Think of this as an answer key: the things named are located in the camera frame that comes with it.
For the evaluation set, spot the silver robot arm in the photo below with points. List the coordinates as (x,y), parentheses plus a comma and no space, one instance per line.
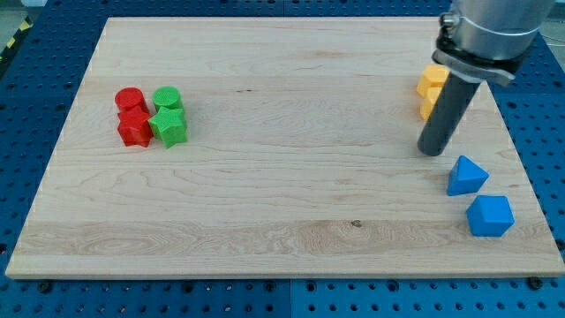
(488,40)

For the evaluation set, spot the wooden board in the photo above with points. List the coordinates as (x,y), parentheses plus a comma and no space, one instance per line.
(301,162)

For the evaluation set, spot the green star block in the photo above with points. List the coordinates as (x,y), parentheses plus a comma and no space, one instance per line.
(169,126)

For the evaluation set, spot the green cylinder block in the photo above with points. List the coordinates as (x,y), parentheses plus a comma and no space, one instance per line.
(167,97)

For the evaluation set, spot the red star block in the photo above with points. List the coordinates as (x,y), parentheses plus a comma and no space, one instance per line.
(134,129)

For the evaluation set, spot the red cylinder block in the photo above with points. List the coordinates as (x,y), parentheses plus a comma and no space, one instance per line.
(130,98)

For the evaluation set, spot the yellow hexagon block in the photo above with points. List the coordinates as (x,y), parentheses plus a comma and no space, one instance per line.
(434,75)

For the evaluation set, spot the blue triangle block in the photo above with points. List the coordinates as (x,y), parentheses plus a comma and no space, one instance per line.
(465,177)

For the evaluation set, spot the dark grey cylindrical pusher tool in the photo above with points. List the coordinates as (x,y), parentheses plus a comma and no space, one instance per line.
(448,111)

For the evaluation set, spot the blue cube block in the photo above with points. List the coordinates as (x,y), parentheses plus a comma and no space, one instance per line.
(490,216)

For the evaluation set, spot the yellow black hazard tape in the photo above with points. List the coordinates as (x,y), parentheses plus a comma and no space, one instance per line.
(14,43)

